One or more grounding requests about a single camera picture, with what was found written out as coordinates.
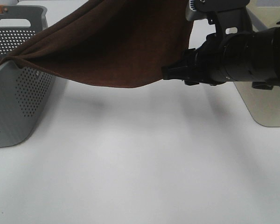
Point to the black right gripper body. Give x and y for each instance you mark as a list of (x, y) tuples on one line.
[(206, 63)]

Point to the brown towel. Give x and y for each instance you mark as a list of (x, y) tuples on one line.
[(111, 43)]

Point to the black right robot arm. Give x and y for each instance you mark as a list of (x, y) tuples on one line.
[(234, 53)]

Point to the beige plastic storage bin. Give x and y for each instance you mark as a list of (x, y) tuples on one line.
[(263, 105)]

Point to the grey perforated laundry basket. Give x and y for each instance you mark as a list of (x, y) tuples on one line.
[(24, 92)]

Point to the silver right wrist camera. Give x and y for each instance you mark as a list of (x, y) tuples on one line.
[(198, 9)]

